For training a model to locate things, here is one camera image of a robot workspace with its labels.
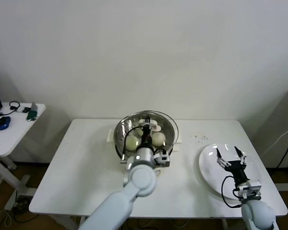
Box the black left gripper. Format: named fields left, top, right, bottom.
left=141, top=115, right=153, bottom=148

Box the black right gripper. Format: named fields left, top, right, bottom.
left=216, top=146, right=251, bottom=184

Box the round glass pot lid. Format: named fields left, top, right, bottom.
left=114, top=109, right=180, bottom=163

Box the perforated stainless steel steamer basket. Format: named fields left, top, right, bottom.
left=114, top=110, right=176, bottom=166

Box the large white plate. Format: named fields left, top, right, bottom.
left=198, top=143, right=262, bottom=201

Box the white electric cooking pot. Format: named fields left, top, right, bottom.
left=107, top=129, right=183, bottom=177

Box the white work table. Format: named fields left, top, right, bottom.
left=28, top=119, right=288, bottom=230

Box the green upright gadget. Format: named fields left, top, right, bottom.
left=26, top=101, right=38, bottom=122

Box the white side table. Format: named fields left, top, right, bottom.
left=0, top=102, right=47, bottom=211

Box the blue computer mouse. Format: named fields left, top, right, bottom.
left=0, top=116, right=12, bottom=131

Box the dark floor power strip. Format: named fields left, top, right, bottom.
left=13, top=195, right=32, bottom=213

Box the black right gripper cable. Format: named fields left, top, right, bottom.
left=221, top=176, right=243, bottom=208

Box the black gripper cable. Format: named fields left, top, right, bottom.
left=121, top=126, right=144, bottom=161
left=221, top=176, right=243, bottom=208

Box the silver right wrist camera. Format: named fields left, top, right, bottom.
left=247, top=181, right=262, bottom=194

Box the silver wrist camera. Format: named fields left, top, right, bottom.
left=153, top=149, right=170, bottom=168
left=247, top=181, right=262, bottom=194

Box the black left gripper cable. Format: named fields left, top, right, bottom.
left=121, top=126, right=144, bottom=161

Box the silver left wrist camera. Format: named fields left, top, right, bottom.
left=153, top=149, right=170, bottom=168

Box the white wall cable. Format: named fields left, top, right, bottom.
left=263, top=121, right=288, bottom=155

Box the thin black looped cable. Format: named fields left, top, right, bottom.
left=0, top=101, right=22, bottom=118

